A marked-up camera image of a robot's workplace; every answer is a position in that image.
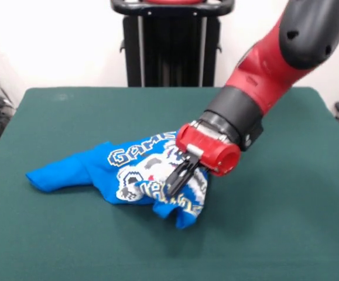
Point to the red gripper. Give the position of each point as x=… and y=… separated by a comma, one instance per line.
x=207, y=152

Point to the blue printed t-shirt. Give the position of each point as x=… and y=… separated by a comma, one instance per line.
x=99, y=172

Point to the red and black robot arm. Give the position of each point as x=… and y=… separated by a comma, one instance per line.
x=274, y=73

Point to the dark green tablecloth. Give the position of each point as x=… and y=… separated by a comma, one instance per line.
x=274, y=219

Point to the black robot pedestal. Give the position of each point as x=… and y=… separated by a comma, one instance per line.
x=172, y=49

